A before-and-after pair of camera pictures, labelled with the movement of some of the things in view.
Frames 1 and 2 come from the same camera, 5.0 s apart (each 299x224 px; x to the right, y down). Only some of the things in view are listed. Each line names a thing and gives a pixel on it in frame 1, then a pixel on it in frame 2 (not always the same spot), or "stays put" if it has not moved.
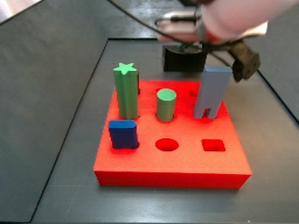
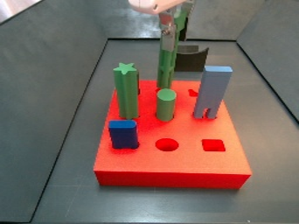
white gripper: [184, 26] to [154, 6]
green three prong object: [185, 45] to [168, 57]
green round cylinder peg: [166, 100] stays put
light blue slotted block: [212, 91] stays put
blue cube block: [124, 134] stays put
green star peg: [126, 81] stays put
